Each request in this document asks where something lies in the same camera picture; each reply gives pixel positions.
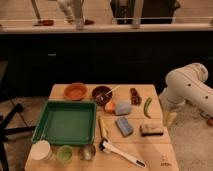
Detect white stick in bowl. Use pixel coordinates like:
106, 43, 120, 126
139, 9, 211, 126
97, 85, 120, 98

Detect beige block eraser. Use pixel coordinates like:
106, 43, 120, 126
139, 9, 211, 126
139, 124, 164, 136

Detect orange ball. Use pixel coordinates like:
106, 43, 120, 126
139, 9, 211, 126
104, 101, 115, 113

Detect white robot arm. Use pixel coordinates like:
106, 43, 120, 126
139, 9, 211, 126
159, 63, 213, 126

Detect white plastic cup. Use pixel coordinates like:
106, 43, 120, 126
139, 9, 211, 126
30, 140, 52, 161

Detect white dish brush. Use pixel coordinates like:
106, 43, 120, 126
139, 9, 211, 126
99, 139, 146, 168

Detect dark brown bowl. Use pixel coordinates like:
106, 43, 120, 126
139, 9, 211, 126
92, 86, 112, 106

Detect black office chair base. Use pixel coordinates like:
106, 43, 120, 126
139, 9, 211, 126
0, 102, 37, 171

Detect green plastic tray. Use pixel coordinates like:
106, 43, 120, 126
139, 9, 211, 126
31, 101, 97, 146

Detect green plastic cup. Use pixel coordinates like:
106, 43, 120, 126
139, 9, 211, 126
56, 145, 72, 164

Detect dark brown chocolate piece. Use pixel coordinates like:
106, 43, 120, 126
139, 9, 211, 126
130, 88, 142, 105

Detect small metal cup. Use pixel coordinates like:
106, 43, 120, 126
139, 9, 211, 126
79, 144, 96, 161

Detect orange red bowl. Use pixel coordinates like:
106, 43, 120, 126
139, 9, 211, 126
63, 83, 87, 101

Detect beige stick toy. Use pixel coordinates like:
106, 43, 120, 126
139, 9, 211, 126
98, 116, 108, 139

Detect blue sponge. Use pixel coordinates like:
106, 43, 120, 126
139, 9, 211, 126
115, 117, 134, 137

